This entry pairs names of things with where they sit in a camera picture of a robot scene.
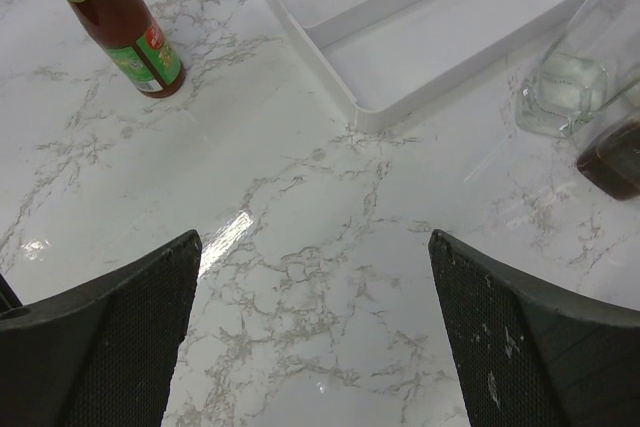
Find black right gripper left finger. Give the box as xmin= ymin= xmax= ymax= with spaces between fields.
xmin=1 ymin=230 xmax=202 ymax=426

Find white compartment organizer tray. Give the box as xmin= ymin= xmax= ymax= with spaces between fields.
xmin=267 ymin=0 xmax=584 ymax=133

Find green label sauce bottle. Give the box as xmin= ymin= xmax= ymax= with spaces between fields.
xmin=66 ymin=0 xmax=186 ymax=98

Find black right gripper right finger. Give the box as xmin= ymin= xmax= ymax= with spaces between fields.
xmin=428 ymin=230 xmax=639 ymax=426

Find square dark sauce bottle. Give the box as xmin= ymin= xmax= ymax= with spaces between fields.
xmin=576 ymin=81 xmax=640 ymax=202

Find square clear glass bottle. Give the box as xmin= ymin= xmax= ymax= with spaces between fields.
xmin=515 ymin=0 xmax=639 ymax=138

